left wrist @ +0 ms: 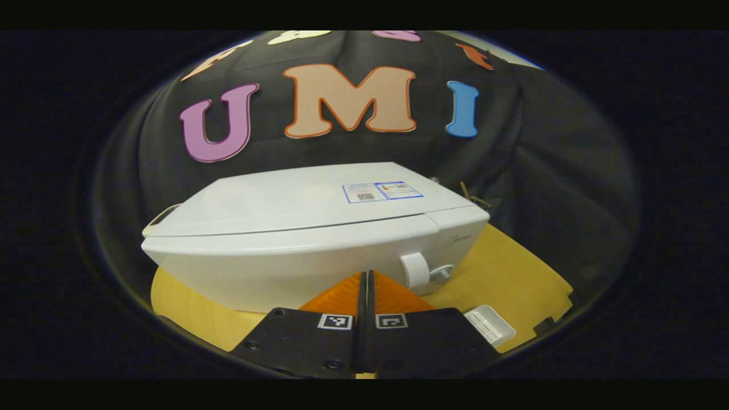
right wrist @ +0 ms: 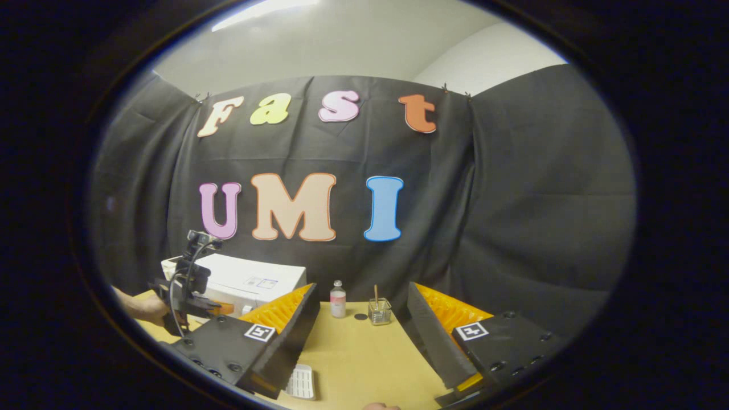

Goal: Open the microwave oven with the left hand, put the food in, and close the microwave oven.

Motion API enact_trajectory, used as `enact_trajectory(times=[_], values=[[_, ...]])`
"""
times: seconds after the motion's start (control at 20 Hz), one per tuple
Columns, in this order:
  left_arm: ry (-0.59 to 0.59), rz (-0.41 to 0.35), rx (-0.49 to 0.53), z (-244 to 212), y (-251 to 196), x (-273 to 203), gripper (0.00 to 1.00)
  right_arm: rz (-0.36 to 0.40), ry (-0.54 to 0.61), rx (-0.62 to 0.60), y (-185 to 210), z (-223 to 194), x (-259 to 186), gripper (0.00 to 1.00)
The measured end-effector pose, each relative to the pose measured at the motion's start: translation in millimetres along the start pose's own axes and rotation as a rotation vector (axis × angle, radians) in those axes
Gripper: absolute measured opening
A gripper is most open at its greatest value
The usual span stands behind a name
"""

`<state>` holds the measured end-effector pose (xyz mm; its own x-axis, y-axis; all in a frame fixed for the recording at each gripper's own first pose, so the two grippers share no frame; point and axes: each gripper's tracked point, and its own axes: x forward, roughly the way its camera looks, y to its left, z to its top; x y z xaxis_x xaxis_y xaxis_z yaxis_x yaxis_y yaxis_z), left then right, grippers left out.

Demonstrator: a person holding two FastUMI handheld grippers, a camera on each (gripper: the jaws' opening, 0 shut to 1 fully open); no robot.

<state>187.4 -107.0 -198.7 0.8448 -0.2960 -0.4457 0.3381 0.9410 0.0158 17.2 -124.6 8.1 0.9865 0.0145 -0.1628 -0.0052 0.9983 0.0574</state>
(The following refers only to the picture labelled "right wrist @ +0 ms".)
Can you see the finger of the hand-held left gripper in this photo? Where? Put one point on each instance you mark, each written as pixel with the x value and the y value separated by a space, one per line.
pixel 225 308

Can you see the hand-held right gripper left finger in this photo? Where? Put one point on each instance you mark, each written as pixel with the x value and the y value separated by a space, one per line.
pixel 290 341

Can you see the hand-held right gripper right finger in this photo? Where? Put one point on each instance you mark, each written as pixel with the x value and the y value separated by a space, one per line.
pixel 435 341

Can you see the white microwave oven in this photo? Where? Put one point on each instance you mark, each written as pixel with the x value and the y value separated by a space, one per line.
pixel 250 279

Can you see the small white tray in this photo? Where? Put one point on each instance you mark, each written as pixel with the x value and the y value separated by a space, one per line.
pixel 300 381

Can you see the small bottle with pink label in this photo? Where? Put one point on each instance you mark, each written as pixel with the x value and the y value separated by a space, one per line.
pixel 338 304

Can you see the glass jar with stick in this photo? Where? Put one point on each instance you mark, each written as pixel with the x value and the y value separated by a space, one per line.
pixel 380 315

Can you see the black backdrop cloth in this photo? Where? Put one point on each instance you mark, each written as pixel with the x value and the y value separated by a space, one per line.
pixel 541 199

